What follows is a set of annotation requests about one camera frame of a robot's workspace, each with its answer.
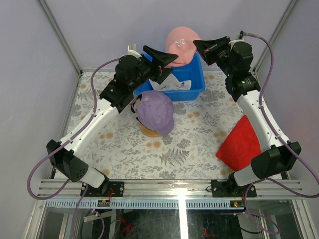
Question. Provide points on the black baseball cap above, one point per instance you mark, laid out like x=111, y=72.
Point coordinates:
x=139, y=117

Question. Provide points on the red cloth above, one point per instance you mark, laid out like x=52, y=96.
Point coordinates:
x=240, y=146

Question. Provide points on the white cloth in bin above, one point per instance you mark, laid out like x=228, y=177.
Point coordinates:
x=171, y=83

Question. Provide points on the purple baseball cap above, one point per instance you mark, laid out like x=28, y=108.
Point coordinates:
x=156, y=110

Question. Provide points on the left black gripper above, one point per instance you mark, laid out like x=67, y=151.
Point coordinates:
x=160, y=58

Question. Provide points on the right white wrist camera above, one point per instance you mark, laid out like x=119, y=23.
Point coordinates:
x=239, y=38

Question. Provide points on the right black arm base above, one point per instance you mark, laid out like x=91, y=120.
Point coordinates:
x=227, y=189

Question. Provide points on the pink baseball cap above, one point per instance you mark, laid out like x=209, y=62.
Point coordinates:
x=180, y=42

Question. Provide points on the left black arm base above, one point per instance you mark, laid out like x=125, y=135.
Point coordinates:
x=111, y=189

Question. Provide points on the aluminium front rail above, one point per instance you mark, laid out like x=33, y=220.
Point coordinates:
x=172, y=189

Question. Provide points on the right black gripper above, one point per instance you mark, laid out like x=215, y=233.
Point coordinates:
x=204, y=47

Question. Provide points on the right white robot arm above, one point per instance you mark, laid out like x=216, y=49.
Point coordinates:
x=277, y=150

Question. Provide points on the wooden hat stand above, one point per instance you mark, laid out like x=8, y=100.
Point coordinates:
x=147, y=132

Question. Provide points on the blue plastic bin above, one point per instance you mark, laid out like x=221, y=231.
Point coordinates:
x=192, y=71

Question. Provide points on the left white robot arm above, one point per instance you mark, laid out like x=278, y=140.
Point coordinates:
x=65, y=154

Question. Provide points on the floral table mat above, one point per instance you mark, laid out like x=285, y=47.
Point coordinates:
x=122, y=151

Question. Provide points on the slotted cable duct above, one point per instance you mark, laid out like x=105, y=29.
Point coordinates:
x=144, y=204

